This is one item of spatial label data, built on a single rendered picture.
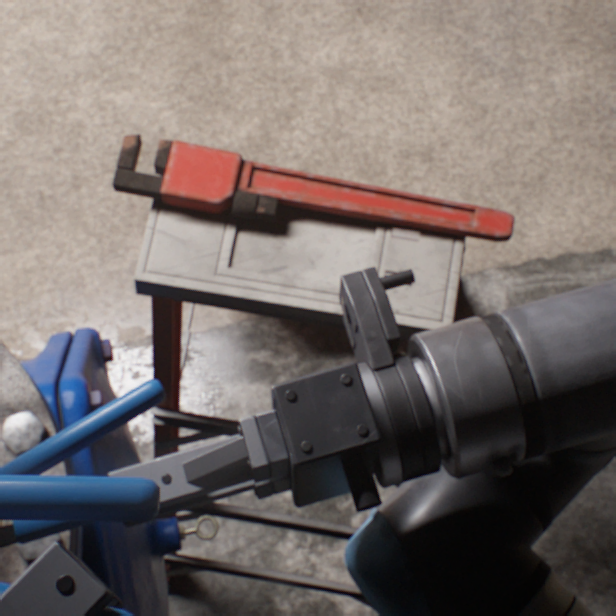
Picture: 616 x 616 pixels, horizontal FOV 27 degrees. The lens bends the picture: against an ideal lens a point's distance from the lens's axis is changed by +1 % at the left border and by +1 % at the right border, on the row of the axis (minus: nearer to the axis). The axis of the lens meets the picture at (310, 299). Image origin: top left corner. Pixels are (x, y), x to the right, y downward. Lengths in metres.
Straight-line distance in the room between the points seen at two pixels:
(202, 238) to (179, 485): 0.75
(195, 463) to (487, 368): 0.18
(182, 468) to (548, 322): 0.23
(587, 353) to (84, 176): 2.16
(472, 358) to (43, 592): 0.36
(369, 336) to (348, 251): 0.71
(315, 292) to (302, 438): 0.75
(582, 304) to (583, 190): 2.07
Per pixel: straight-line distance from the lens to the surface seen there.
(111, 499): 0.46
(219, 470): 0.73
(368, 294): 0.76
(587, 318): 0.76
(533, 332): 0.75
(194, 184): 1.45
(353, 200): 1.46
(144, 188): 1.46
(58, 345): 1.69
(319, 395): 0.70
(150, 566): 1.61
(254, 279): 1.44
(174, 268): 1.45
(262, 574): 2.33
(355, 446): 0.70
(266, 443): 0.72
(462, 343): 0.74
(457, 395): 0.73
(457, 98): 2.89
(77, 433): 0.77
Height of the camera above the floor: 2.53
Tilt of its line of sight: 71 degrees down
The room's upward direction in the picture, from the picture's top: 1 degrees clockwise
